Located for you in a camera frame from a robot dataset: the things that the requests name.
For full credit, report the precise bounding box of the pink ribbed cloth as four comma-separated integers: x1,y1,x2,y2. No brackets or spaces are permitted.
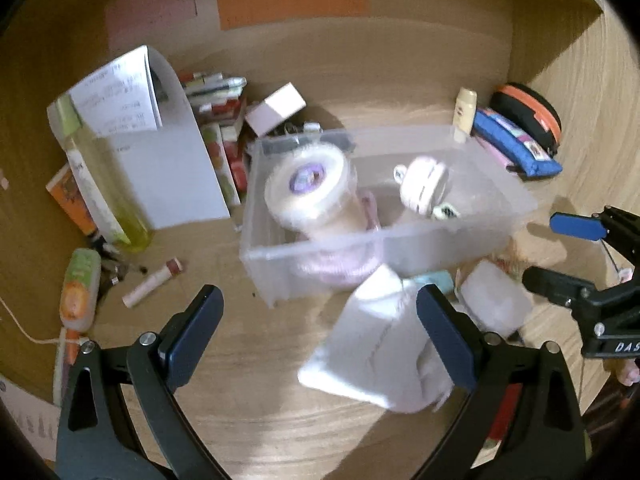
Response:
295,191,383,288

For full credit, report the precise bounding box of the bundle of pens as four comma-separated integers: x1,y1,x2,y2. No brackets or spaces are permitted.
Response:
177,71,248,113

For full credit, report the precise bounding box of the small teal item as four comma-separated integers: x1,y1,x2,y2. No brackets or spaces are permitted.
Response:
415,270,457,297

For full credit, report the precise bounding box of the person's right hand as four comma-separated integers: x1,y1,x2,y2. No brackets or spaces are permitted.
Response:
616,360,640,387

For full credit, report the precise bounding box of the wooden desktop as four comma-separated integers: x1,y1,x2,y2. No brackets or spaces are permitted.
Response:
0,80,640,480

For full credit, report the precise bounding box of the pink paper sheet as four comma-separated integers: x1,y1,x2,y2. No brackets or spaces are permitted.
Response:
104,0,197,53

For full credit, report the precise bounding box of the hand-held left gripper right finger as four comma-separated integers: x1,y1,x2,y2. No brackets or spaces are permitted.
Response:
415,283,587,480

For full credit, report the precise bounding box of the yellow-green liquid bottle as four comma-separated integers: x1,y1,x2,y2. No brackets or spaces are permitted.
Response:
55,96,152,253

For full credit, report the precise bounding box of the orange book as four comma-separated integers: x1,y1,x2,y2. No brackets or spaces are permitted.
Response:
45,162,101,237

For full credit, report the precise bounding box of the white printed paper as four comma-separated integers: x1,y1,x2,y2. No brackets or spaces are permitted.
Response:
0,375,63,463

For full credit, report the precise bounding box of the red and white carton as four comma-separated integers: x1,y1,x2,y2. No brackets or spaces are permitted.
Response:
220,100,251,193

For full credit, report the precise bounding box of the orange and green tube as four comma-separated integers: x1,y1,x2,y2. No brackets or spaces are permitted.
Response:
59,248,103,333

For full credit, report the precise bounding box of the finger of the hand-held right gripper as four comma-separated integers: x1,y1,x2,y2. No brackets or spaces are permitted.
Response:
521,265,640,318
549,205,640,267

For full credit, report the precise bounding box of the white round compact case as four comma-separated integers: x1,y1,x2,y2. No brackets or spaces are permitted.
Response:
393,156,451,217

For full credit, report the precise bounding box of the blue pencil case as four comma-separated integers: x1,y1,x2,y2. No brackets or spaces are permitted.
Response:
471,107,563,181

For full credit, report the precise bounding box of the white printed receipt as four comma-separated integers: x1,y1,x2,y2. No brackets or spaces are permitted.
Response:
69,46,163,138

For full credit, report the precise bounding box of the small clear plastic case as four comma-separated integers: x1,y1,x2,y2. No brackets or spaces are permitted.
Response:
459,259,534,338

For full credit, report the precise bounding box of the small white and pink box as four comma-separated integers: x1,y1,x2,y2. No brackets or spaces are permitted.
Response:
244,82,307,137

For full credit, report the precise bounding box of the cream squeeze tube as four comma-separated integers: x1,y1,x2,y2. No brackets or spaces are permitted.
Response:
452,87,478,144

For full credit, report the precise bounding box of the orange paper strip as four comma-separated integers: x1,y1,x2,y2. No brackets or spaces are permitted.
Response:
216,0,370,31

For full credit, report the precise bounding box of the clear plastic storage box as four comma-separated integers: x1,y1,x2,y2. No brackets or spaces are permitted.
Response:
239,126,539,309

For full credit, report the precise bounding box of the black and orange round case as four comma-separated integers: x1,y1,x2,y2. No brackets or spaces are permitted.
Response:
489,82,562,158

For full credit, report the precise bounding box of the white tissue packet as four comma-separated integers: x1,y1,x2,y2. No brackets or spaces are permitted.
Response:
297,265,458,415

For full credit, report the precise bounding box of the pink lip balm tube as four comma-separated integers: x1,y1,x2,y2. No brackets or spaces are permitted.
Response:
122,257,185,309

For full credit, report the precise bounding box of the green and white carton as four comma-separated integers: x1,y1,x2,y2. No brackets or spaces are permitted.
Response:
200,122,242,208

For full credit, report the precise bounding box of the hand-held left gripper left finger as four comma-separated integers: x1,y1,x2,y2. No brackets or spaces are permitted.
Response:
55,284,225,480

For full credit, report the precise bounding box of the white tape roll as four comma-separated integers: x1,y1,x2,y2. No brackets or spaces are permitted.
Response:
263,142,368,241

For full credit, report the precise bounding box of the white folded paper sheet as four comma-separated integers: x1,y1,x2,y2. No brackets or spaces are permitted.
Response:
47,45,232,231

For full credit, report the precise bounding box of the white cable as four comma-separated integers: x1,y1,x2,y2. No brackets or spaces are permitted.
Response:
0,296,76,347

